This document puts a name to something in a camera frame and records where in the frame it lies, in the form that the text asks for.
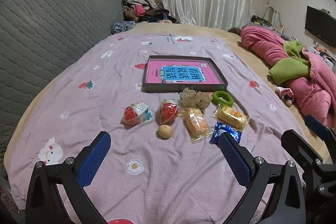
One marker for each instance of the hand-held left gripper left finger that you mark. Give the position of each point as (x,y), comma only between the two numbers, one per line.
(94,161)

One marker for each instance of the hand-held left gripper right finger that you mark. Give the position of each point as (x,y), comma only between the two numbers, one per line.
(233,158)

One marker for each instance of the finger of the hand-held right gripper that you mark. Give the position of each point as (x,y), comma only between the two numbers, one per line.
(317,128)
(299,146)

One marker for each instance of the blue snack packet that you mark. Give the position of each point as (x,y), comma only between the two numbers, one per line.
(218,134)

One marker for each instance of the yellow cake packet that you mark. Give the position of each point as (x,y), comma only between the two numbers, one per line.
(231,116)

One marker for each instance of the orange cake packet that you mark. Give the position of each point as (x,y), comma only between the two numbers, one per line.
(195,121)

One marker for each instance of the red egg toy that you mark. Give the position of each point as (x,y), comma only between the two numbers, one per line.
(131,115)

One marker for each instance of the green fuzzy scrunchie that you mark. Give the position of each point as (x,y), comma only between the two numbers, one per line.
(214,98)

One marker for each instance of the beige fabric scrunchie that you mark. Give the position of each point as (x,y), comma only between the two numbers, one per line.
(191,99)

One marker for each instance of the walnut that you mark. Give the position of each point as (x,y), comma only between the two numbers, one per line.
(164,131)

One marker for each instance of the red snack packet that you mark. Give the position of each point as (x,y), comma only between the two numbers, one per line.
(168,113)

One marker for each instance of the shallow dark grey box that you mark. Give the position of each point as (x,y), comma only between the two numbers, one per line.
(183,88)

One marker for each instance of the small plush toy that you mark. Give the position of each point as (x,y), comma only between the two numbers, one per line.
(284,95)

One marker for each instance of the green blanket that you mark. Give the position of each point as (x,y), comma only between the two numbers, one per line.
(288,69)

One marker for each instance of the cluttered television stand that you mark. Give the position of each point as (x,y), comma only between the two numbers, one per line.
(324,54)

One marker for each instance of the pink strawberry printed blanket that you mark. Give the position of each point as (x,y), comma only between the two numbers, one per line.
(118,69)

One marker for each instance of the pink duvet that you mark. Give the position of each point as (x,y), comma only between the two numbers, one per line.
(262,45)

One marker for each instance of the black television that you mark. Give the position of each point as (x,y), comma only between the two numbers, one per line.
(320,24)

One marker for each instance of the pink book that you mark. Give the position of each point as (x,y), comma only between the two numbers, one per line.
(155,74)

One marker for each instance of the dark brown cloth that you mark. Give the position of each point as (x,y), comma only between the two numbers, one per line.
(234,30)

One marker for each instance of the grey quilted headboard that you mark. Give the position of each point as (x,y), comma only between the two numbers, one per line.
(39,43)

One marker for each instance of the blue patterned cloth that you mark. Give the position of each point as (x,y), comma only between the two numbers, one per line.
(122,27)

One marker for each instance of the pile of clothes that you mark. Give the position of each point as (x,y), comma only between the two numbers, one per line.
(147,7)

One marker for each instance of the white metal frame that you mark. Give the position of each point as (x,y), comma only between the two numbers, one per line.
(274,16)

